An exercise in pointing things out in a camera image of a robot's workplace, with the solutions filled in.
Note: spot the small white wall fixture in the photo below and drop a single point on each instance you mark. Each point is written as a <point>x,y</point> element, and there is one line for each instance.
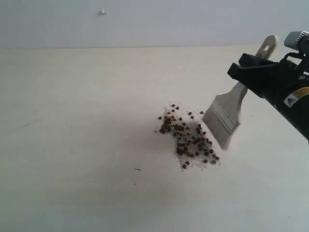
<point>102,12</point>

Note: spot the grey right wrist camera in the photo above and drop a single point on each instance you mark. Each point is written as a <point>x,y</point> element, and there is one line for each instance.
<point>298,40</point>

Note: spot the white wooden paint brush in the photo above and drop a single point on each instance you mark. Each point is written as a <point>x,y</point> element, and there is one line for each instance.
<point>223,115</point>

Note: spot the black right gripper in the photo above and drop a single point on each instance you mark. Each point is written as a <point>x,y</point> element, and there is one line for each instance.
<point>283,84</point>

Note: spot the brown beans and rice grains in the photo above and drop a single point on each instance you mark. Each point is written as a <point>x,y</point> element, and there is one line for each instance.
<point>193,142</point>

